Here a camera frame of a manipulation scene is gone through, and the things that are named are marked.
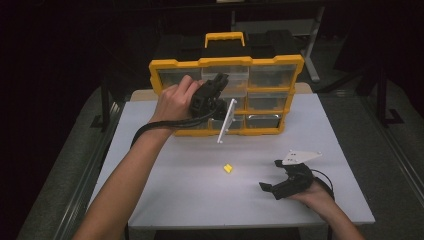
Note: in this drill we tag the person's left hand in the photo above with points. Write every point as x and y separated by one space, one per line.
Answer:
173 101

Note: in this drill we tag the black metal stand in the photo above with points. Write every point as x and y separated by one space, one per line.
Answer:
381 96
105 100

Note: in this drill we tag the grid of clear drawers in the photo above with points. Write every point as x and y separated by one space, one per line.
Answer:
271 76

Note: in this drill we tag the clear plastic drawer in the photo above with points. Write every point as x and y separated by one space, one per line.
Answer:
238 78

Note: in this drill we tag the person's right hand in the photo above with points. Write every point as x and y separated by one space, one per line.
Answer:
315 199

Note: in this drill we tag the yellow and black organizer cabinet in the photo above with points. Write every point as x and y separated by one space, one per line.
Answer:
226 61

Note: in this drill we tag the metal floor rail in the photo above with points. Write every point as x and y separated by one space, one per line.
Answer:
396 148
95 163

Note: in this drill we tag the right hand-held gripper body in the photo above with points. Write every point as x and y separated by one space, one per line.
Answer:
295 182

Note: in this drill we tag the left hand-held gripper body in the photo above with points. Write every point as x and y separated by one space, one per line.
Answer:
205 103

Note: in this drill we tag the small yellow block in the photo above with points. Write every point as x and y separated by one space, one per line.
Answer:
228 168

